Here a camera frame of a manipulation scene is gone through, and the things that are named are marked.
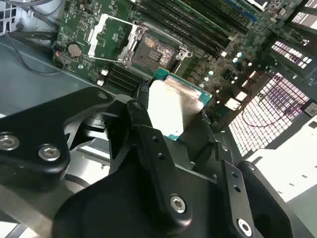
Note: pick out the metal socket cover frame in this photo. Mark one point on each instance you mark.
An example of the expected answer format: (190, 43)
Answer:
(93, 48)

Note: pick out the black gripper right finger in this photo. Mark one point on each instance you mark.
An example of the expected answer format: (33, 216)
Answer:
(239, 205)

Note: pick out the silver CPU with green edge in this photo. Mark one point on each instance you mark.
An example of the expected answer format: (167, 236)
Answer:
(171, 106)

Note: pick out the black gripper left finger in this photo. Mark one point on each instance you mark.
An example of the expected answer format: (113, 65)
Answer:
(37, 119)

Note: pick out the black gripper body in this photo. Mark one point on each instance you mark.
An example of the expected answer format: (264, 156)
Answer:
(111, 210)

